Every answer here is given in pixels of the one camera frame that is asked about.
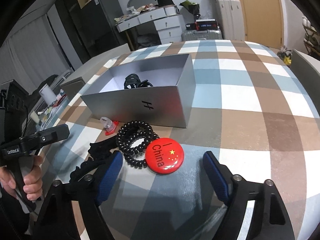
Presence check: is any silver aluminium suitcase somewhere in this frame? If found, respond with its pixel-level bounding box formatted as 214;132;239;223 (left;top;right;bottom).
181;30;223;41

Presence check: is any white dressing desk with drawers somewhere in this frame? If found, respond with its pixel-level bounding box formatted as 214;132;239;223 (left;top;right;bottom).
116;5;185;44

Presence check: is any silver grey cardboard box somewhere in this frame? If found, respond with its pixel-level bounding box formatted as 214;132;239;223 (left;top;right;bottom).
81;54;196;128

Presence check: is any grey bedside cabinet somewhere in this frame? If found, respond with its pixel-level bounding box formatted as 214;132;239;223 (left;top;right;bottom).
60;77;85;100

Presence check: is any plaid bed blanket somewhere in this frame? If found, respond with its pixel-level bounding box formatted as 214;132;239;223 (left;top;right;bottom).
39;39;320;240

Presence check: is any white upright suitcase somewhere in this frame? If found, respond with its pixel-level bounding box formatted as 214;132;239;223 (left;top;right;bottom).
216;0;245;41

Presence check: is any black flower bouquet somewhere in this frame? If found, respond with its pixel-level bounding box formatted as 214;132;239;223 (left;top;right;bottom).
180;0;201;22

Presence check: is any person's left hand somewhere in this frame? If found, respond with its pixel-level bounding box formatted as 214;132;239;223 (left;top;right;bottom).
1;155;43;201

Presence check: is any grey bed footboard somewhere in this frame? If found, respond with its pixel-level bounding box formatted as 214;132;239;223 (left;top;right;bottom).
290;50;320;113

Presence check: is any black wardrobe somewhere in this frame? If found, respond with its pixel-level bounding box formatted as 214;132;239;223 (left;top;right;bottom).
55;0;127;63

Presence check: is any red and clear small clip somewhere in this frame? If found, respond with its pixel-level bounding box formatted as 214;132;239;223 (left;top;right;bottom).
100;116;119;135

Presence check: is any black spiral hair tie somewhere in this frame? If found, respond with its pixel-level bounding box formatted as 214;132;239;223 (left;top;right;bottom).
115;120;160;169

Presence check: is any black red box on suitcase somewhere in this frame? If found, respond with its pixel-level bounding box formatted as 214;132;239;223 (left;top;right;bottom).
195;19;218;31

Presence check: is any wooden shoe rack with shoes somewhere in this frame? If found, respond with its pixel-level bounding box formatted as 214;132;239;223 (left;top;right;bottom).
302;15;320;60

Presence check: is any wooden door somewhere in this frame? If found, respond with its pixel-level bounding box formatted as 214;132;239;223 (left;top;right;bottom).
239;0;283;49

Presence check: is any grey bed side board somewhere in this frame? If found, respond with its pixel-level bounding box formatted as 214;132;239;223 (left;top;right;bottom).
61;43;130;86

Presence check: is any red China pin badge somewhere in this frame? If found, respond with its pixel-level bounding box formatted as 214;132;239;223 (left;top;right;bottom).
145;138;184;174

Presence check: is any black bat-shaped hair clip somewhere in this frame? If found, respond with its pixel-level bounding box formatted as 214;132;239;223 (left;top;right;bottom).
69;136;118;183

